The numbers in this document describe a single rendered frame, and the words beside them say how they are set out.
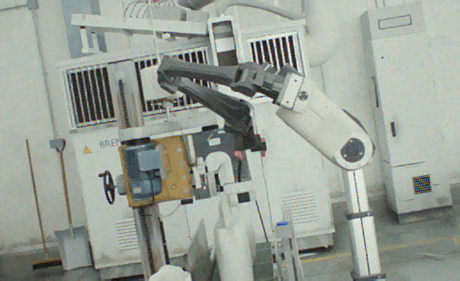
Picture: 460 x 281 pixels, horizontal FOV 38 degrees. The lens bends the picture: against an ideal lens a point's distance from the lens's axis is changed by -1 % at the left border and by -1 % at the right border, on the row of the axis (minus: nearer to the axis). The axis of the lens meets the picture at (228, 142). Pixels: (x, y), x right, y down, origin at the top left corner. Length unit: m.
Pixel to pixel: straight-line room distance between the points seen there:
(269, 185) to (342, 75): 1.85
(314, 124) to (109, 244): 4.06
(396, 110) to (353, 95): 0.71
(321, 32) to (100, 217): 2.66
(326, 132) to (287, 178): 3.56
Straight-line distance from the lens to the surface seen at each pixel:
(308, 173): 6.11
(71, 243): 7.53
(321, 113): 2.53
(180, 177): 3.38
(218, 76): 2.46
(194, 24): 5.77
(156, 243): 3.51
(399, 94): 6.90
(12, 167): 7.88
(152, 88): 3.18
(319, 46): 6.40
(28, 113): 7.78
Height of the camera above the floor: 1.44
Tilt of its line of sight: 3 degrees down
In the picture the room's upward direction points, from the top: 9 degrees counter-clockwise
